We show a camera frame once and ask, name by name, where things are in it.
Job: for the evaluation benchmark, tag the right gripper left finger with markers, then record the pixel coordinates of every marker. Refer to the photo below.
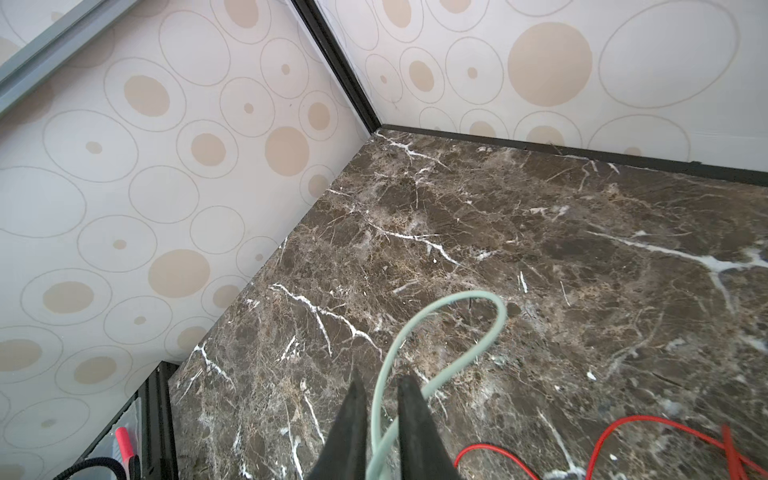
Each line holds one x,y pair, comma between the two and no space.
344,453

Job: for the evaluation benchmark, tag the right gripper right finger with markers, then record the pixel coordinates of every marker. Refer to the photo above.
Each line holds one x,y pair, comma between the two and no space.
422,453

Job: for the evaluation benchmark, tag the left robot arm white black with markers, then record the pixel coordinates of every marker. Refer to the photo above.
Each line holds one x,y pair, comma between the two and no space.
114,466

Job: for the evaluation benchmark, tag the pink marker pen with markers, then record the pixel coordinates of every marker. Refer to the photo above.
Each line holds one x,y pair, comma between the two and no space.
130,458

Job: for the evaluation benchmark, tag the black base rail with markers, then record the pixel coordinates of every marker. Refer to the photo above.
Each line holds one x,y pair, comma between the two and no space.
147,418

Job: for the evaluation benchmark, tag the black vertical frame post left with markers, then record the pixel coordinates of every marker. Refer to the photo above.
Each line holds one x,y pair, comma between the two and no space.
329,46

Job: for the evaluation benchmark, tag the diagonal aluminium rail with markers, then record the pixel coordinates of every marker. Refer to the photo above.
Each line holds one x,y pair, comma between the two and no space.
42,57

